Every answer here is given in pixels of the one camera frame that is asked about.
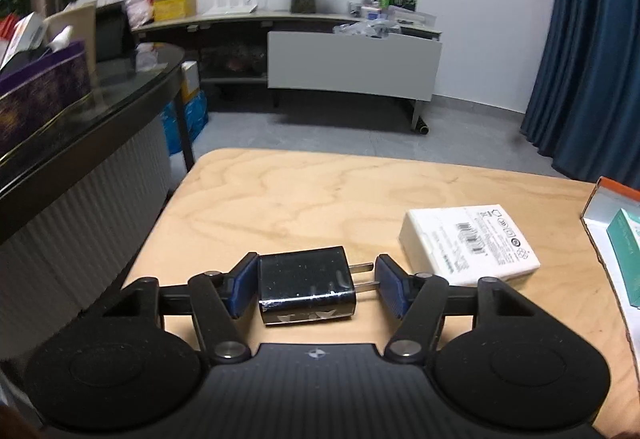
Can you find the blue bag with boxes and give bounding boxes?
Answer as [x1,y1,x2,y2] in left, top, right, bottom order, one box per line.
[162,61,208,155]

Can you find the white flat product box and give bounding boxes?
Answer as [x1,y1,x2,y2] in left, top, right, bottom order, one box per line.
[399,204,540,286]

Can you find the orange white cardboard tray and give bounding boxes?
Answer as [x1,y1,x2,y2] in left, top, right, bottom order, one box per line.
[580,177,639,377]

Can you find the dark blue curtain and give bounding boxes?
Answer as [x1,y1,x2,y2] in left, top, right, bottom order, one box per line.
[521,0,639,188]

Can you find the yellow box on cabinet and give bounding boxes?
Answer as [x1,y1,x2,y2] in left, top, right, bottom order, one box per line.
[153,0,198,22]

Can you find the purple ornate storage box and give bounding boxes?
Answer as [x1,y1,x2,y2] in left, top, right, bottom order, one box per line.
[1,41,92,155]

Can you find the green bandage box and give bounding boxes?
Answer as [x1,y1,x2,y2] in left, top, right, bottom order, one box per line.
[606,208,640,308]

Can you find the black usb charger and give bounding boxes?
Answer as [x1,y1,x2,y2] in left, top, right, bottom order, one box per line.
[258,246,380,326]

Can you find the white tv cabinet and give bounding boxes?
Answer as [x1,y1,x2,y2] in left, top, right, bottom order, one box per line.
[135,12,442,133]

